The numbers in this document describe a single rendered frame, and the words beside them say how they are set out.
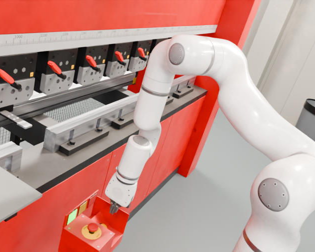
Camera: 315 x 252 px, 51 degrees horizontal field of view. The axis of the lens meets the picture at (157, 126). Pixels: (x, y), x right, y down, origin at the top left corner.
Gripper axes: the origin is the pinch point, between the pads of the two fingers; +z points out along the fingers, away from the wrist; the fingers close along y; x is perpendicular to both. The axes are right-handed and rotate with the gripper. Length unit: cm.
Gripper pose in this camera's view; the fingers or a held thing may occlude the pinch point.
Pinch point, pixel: (114, 208)
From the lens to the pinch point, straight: 131.0
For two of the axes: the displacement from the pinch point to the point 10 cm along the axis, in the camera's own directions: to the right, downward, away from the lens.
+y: 8.4, 4.8, -2.5
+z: -3.5, 8.3, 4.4
